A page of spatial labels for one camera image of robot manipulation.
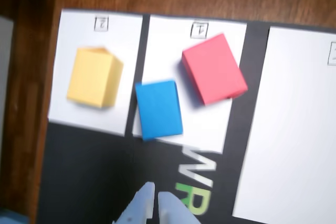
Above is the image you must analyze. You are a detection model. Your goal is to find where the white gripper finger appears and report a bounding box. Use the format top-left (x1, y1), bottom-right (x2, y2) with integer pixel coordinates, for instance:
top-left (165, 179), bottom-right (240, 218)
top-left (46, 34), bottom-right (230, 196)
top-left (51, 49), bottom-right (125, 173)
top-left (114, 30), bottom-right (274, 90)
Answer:
top-left (112, 181), bottom-right (156, 224)
top-left (157, 191), bottom-right (202, 224)

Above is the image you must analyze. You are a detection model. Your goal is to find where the yellow paper box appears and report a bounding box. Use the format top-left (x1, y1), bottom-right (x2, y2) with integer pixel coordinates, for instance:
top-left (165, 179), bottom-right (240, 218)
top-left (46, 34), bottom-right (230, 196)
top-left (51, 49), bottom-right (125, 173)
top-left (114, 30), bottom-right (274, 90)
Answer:
top-left (66, 47), bottom-right (124, 109)

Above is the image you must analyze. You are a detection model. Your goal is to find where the blue paper box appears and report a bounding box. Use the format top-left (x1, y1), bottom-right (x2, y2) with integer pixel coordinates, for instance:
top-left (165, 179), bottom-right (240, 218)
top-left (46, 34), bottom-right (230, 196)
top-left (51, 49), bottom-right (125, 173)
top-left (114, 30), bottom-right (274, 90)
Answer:
top-left (134, 79), bottom-right (184, 142)

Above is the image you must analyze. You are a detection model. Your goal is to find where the pink paper box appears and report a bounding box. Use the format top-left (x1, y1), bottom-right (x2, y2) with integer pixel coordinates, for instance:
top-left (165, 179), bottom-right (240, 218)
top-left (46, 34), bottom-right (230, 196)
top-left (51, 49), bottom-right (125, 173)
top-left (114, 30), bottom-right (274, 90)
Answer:
top-left (181, 33), bottom-right (249, 106)

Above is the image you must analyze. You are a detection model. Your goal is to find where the black mat with lettering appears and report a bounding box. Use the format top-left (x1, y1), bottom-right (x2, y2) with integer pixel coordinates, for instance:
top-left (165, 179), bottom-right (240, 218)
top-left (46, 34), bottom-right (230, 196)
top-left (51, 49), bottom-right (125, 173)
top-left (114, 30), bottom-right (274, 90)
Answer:
top-left (35, 8), bottom-right (336, 224)

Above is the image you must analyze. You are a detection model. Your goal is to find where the white paper sheet marked home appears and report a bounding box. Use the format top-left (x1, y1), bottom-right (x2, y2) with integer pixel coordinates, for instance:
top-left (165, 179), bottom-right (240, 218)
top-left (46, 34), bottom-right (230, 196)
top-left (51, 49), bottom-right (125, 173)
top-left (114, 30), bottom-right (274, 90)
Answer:
top-left (232, 26), bottom-right (336, 224)

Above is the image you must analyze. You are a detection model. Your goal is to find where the white paper sheet marked 1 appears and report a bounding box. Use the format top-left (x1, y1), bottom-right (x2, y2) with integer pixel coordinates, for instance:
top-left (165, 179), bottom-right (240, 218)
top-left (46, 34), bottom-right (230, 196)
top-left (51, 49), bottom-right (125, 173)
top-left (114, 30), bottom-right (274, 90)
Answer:
top-left (131, 15), bottom-right (248, 154)

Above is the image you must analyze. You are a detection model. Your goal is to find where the white paper sheet marked 2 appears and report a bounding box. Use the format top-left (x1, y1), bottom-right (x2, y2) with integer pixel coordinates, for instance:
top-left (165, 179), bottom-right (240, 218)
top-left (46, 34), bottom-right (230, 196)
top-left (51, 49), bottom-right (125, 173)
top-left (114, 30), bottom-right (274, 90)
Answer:
top-left (48, 9), bottom-right (144, 137)

